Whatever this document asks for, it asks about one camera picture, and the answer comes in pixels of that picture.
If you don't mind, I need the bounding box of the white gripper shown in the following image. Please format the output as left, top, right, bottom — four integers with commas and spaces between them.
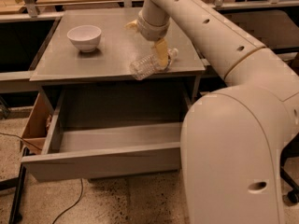
125, 9, 170, 68

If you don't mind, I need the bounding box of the clear plastic water bottle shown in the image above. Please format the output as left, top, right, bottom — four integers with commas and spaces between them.
129, 49, 178, 80

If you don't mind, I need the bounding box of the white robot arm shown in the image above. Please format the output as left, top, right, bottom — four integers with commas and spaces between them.
136, 0, 299, 224

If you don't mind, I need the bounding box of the grey cabinet counter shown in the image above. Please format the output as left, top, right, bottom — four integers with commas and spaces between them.
30, 8, 205, 112

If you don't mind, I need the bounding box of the grey open top drawer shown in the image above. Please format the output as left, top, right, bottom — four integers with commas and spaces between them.
21, 82, 191, 181

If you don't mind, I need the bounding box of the white ceramic bowl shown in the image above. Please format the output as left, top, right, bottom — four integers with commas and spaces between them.
67, 25, 102, 52

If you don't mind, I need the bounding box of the black office chair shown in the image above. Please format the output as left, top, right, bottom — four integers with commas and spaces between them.
243, 7, 299, 203

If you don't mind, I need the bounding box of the black metal stand leg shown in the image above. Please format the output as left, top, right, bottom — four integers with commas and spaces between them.
0, 147, 31, 224

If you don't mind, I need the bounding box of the grey metal rail frame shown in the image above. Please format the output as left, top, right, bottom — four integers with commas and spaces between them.
0, 0, 299, 94

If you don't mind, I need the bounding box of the black floor cable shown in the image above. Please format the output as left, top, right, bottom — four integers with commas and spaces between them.
50, 177, 85, 224

